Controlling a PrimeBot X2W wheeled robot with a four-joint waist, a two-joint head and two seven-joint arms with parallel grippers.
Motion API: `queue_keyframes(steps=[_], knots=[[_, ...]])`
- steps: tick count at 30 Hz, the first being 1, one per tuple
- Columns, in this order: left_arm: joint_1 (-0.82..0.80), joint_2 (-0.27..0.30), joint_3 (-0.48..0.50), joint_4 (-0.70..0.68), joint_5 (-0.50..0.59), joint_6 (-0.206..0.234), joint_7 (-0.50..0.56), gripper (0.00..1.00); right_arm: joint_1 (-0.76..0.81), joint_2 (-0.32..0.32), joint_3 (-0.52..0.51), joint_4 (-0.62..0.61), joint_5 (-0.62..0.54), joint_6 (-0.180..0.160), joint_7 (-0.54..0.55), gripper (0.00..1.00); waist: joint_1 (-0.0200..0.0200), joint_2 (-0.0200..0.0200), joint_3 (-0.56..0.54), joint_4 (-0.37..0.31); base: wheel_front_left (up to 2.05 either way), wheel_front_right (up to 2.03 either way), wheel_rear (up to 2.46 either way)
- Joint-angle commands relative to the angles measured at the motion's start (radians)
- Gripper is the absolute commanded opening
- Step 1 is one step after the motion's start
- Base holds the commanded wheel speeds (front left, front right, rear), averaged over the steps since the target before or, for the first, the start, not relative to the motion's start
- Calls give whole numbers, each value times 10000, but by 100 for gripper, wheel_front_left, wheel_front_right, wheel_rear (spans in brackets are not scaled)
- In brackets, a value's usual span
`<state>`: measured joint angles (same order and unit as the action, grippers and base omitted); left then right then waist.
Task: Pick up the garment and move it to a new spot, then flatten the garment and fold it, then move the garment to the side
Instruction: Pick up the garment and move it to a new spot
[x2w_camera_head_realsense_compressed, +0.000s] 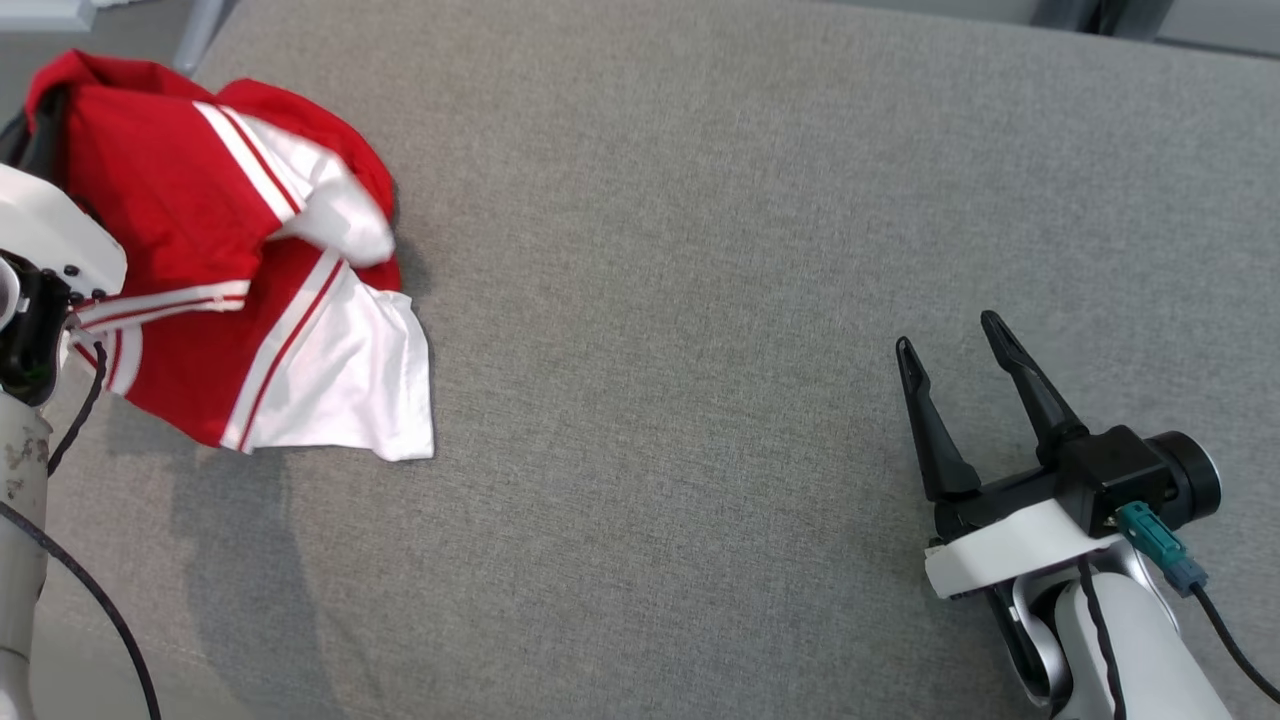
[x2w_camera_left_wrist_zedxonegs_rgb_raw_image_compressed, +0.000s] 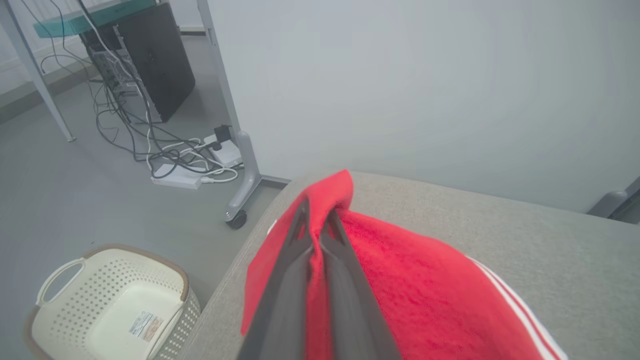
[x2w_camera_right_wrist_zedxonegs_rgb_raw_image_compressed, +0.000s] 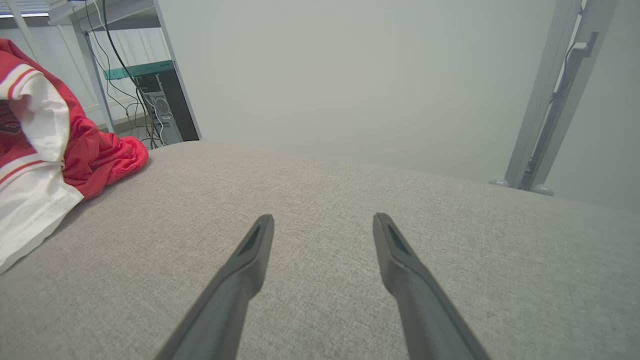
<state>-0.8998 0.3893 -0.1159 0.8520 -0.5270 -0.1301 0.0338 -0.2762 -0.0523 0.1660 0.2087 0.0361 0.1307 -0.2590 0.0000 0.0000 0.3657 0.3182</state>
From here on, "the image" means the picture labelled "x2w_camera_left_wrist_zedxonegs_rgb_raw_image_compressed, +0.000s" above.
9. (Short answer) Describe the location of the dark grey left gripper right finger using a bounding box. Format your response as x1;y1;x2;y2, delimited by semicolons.
319;209;402;360

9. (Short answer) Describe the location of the white power cable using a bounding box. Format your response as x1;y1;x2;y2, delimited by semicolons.
77;0;240;185

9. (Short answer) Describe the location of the black computer tower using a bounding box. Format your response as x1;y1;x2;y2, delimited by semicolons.
80;2;197;124

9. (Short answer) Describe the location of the grey table leg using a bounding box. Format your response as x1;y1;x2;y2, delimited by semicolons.
196;0;263;226

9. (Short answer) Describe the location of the grey metal desk leg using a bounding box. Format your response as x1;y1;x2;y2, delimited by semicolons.
0;0;77;143

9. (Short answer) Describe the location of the black cable bundle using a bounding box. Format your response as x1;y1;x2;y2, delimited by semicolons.
20;0;223;173

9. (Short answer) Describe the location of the teal desk top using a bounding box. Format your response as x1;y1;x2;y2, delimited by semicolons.
32;0;158;39

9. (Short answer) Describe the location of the black power plug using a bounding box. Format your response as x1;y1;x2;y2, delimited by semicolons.
213;124;234;152

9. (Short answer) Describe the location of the red Bulls basketball jersey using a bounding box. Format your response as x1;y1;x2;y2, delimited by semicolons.
240;169;568;360

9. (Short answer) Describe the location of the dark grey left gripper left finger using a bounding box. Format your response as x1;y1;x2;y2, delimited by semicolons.
237;199;317;360

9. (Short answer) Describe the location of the white power strip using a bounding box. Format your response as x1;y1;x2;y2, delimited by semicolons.
150;162;205;191

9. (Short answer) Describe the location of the cream perforated laundry basket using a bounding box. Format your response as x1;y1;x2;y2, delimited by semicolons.
25;243;202;360

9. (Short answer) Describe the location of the black caster wheel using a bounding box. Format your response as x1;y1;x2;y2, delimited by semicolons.
225;209;248;231

